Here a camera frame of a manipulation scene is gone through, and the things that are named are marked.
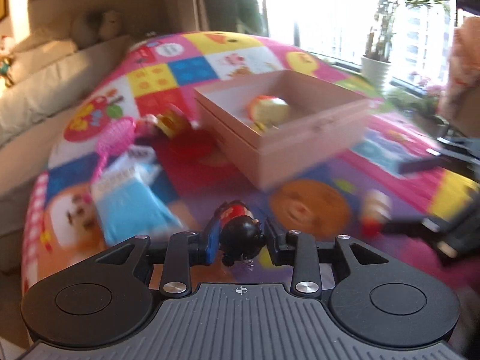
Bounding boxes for black haired red doll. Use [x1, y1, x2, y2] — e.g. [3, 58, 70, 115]
[216, 200, 266, 267]

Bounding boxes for blue wet wipes pack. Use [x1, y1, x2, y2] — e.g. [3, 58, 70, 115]
[90, 145, 185, 246]

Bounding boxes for red white toy bottle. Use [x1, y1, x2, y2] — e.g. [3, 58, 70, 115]
[359, 189, 392, 237]

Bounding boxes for red cloth piece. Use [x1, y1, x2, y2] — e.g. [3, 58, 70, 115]
[151, 130, 230, 172]

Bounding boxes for red yellow toy fries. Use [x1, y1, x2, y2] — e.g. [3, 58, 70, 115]
[156, 109, 192, 139]

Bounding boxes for pink toy net scoop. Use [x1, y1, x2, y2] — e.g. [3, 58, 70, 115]
[90, 117, 136, 184]

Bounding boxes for toy apple half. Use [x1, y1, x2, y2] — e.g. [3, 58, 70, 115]
[246, 95, 290, 133]

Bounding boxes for beige sofa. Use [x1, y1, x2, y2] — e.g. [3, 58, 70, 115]
[1, 36, 132, 272]

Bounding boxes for grey plush toy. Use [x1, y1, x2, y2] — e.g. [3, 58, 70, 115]
[71, 10, 122, 50]

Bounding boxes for green hanging garment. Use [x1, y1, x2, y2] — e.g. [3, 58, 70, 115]
[204, 0, 265, 36]

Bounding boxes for white potted plant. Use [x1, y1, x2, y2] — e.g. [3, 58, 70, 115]
[361, 0, 451, 90]

